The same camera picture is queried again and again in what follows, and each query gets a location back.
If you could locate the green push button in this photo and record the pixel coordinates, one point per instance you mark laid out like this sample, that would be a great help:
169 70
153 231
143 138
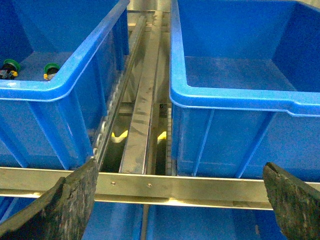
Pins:
50 70
9 69

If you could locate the blue bin holding buttons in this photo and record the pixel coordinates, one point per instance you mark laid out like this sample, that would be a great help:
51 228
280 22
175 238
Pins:
52 124

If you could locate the green push button middle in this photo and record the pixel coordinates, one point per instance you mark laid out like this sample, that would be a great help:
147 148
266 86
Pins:
50 70

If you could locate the lower shelf blue bin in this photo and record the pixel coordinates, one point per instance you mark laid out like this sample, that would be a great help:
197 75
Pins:
124 221

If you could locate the empty blue target bin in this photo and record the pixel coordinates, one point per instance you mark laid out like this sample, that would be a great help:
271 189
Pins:
245 87

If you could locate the metal centre divider rail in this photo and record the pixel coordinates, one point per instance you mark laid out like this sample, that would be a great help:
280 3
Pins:
135 154

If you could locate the white roller track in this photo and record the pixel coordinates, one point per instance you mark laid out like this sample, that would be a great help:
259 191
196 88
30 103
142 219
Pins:
118 90

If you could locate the metal front rack rail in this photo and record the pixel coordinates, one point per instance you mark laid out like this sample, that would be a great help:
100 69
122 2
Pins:
145 189

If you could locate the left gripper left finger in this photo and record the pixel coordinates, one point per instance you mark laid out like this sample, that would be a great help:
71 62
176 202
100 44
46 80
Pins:
61 213

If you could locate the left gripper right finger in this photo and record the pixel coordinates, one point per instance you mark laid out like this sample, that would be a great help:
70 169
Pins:
295 203

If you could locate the green push button left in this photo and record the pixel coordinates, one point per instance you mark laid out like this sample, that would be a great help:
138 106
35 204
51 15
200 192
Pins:
9 69

